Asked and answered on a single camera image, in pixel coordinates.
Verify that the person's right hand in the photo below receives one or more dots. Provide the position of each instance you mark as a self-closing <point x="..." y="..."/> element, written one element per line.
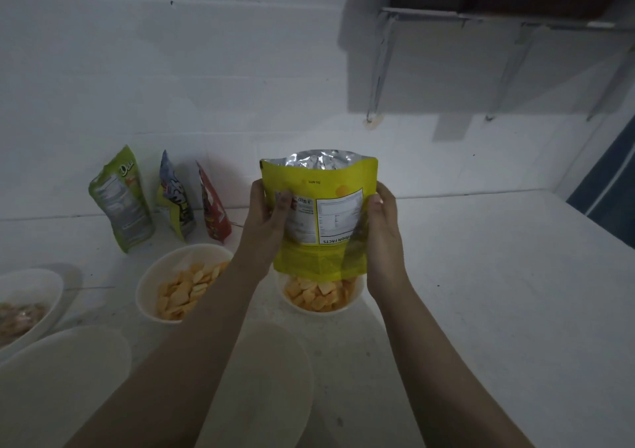
<point x="387" y="249"/>

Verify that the person's left hand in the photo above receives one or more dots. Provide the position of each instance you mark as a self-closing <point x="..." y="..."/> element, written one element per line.
<point x="260" y="244"/>

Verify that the yellow snack bag red label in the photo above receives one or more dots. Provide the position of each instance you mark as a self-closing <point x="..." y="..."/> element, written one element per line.
<point x="322" y="214"/>

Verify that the pile of yellow crackers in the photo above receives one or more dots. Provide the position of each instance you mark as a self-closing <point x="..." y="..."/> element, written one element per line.
<point x="183" y="291"/>
<point x="317" y="294"/>

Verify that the small white bowl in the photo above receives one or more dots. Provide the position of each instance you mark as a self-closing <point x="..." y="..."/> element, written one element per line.
<point x="30" y="284"/>
<point x="163" y="269"/>
<point x="317" y="311"/>

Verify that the small yellow-green snack bag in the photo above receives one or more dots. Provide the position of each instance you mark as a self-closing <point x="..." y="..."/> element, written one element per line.
<point x="176" y="199"/>

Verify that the large white bowl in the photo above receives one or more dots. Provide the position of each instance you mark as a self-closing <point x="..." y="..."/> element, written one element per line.
<point x="59" y="383"/>
<point x="268" y="383"/>

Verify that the tall green snack bag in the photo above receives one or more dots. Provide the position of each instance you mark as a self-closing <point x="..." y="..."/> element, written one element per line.
<point x="124" y="204"/>

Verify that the person's left forearm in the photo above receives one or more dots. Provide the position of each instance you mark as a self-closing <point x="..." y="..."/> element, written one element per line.
<point x="173" y="373"/>

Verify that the person's right forearm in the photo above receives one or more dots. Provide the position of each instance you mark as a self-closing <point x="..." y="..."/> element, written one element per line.
<point x="446" y="378"/>

